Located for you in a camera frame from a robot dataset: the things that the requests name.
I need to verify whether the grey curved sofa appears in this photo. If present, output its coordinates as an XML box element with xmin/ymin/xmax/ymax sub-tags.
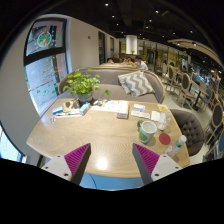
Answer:
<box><xmin>58</xmin><ymin>66</ymin><xmax>167</xmax><ymax>104</ymax></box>

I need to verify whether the clear glass cup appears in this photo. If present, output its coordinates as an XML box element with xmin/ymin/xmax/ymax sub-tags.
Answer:
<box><xmin>157</xmin><ymin>111</ymin><xmax>172</xmax><ymax>132</ymax></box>

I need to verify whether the white mug with green print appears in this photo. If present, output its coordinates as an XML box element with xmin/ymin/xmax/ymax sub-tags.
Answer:
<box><xmin>136</xmin><ymin>119</ymin><xmax>158</xmax><ymax>145</ymax></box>

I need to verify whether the yellow card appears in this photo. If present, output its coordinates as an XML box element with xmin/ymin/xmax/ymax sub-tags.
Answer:
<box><xmin>157</xmin><ymin>104</ymin><xmax>169</xmax><ymax>113</ymax></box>

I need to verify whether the white round pillar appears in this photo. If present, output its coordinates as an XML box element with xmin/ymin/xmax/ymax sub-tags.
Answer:
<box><xmin>125</xmin><ymin>34</ymin><xmax>139</xmax><ymax>55</ymax></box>

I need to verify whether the group of dining chairs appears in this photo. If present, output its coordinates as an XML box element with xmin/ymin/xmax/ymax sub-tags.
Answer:
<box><xmin>154</xmin><ymin>59</ymin><xmax>224</xmax><ymax>161</ymax></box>

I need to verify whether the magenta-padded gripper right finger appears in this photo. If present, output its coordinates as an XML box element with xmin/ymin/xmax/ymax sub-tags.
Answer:
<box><xmin>132</xmin><ymin>143</ymin><xmax>184</xmax><ymax>186</ymax></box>

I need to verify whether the small blue white box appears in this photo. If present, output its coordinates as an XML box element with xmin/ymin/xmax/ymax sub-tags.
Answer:
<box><xmin>133</xmin><ymin>103</ymin><xmax>147</xmax><ymax>113</ymax></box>

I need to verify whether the white printed leaflet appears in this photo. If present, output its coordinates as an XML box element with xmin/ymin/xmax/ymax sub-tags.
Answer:
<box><xmin>130</xmin><ymin>109</ymin><xmax>152</xmax><ymax>120</ymax></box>

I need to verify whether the flat round red coaster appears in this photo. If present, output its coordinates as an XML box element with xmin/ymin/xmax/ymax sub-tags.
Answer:
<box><xmin>158</xmin><ymin>133</ymin><xmax>172</xmax><ymax>146</ymax></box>

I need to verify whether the clear plastic water bottle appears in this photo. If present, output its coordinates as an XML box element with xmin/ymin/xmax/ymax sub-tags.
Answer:
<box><xmin>165</xmin><ymin>134</ymin><xmax>188</xmax><ymax>158</ymax></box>

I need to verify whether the light blue tissue pack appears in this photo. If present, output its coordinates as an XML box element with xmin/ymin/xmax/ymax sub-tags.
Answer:
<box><xmin>78</xmin><ymin>102</ymin><xmax>92</xmax><ymax>116</ymax></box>

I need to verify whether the group of ceiling lights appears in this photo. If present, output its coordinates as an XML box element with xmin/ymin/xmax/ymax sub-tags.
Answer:
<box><xmin>103</xmin><ymin>1</ymin><xmax>201</xmax><ymax>46</ymax></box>

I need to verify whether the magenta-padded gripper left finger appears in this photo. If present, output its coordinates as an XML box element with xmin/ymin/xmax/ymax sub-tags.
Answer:
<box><xmin>41</xmin><ymin>143</ymin><xmax>92</xmax><ymax>186</ymax></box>

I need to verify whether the dark grey tufted armchair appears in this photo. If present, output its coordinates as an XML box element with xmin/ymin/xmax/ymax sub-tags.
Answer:
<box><xmin>169</xmin><ymin>108</ymin><xmax>206</xmax><ymax>157</ymax></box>

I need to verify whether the grey white chevron pillow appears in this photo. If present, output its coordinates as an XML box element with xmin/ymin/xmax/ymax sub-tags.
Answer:
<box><xmin>117</xmin><ymin>70</ymin><xmax>156</xmax><ymax>98</ymax></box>

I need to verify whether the green potted plant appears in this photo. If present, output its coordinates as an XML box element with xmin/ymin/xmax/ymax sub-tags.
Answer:
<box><xmin>62</xmin><ymin>69</ymin><xmax>111</xmax><ymax>104</ymax></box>

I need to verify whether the thick white book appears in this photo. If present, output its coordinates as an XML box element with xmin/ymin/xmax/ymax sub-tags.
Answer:
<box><xmin>116</xmin><ymin>100</ymin><xmax>130</xmax><ymax>120</ymax></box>

